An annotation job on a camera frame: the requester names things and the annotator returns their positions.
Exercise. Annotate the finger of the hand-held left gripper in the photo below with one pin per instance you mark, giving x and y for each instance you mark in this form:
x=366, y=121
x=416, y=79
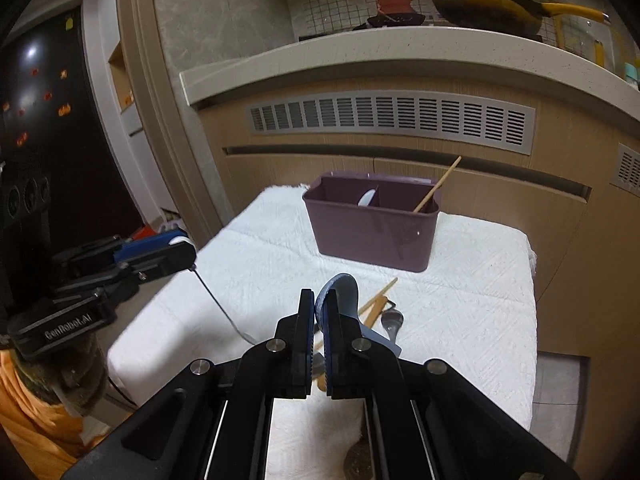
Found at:
x=145, y=246
x=160, y=262

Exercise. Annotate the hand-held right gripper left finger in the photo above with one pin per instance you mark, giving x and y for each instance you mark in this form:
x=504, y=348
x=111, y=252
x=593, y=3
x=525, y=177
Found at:
x=310, y=342

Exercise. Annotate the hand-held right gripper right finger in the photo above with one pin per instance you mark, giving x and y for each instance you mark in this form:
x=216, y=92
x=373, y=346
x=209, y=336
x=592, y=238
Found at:
x=331, y=355

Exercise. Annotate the blue ceramic spoon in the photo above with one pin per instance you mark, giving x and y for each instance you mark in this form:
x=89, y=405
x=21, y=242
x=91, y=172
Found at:
x=347, y=292

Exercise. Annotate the thin metal utensil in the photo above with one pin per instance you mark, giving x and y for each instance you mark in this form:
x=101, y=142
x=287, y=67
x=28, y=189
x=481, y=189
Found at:
x=215, y=300

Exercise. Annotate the purple plastic utensil caddy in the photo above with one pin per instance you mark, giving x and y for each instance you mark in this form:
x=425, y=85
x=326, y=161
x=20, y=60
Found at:
x=370, y=235

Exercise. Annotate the red plastic container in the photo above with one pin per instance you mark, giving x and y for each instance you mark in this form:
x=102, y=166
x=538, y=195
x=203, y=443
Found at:
x=144, y=233

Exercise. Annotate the wooden chopstick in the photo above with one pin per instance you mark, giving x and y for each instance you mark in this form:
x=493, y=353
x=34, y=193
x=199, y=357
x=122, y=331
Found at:
x=440, y=180
x=375, y=312
x=380, y=292

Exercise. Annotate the metal spoon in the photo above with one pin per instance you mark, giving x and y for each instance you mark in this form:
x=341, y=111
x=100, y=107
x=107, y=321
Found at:
x=392, y=322

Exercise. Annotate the white textured cloth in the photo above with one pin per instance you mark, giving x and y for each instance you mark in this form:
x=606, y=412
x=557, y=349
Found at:
x=260, y=260

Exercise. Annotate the person's orange garment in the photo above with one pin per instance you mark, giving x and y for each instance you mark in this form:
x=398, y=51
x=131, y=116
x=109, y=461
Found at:
x=30, y=425

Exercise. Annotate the black appliance with stickers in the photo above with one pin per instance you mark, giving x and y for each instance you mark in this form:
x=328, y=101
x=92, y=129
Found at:
x=40, y=135

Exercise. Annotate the white ceramic spoon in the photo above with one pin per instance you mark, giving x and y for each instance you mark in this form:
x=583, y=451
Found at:
x=367, y=197

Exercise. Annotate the long grey vent grille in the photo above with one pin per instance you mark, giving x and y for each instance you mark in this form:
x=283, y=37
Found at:
x=390, y=120

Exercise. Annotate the white stone countertop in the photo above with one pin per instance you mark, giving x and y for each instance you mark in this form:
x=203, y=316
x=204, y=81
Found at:
x=350, y=55

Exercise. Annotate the small grey vent grille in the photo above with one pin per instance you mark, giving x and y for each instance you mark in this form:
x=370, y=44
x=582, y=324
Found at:
x=630, y=167

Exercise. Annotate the clear glass jar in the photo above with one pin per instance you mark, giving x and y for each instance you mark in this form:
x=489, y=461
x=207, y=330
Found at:
x=590, y=40

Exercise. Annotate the teal bottle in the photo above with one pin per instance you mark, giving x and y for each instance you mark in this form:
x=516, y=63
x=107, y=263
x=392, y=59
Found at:
x=632, y=74

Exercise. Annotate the wooden door frame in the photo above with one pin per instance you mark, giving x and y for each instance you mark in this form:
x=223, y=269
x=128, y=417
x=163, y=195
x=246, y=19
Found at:
x=150, y=110

